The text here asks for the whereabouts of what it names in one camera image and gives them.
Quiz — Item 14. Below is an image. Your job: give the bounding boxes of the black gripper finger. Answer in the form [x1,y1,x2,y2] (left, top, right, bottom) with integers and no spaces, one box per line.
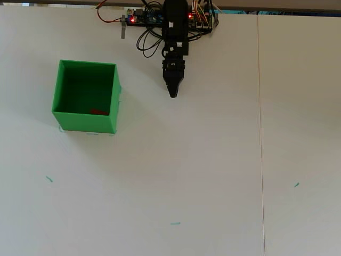
[163,76,174,99]
[173,76,185,99]

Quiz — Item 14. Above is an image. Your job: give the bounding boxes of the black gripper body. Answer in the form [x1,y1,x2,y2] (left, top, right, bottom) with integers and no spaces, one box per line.
[161,52,186,78]

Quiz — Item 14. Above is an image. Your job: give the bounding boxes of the red block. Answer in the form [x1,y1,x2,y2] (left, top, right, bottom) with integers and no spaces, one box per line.
[88,107,110,116]

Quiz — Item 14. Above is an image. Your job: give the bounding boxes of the green plastic bin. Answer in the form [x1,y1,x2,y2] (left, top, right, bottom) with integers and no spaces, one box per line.
[51,59,123,134]

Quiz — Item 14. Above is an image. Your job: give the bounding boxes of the motor driver board white connectors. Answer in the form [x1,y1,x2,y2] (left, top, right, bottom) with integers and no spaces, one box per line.
[188,10,220,31]

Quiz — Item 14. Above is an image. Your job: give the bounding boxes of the blue controller board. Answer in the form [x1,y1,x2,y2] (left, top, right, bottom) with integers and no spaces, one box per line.
[126,7,164,28]

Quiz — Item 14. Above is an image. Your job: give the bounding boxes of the grey tape strip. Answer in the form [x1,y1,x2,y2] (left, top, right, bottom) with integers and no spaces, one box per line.
[120,15,127,41]

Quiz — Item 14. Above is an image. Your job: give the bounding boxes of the black servo cable bundle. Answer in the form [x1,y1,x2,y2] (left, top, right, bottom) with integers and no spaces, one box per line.
[136,0,166,58]

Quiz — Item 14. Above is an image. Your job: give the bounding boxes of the red orange wire pair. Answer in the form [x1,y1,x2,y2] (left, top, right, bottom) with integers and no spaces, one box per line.
[95,0,126,25]

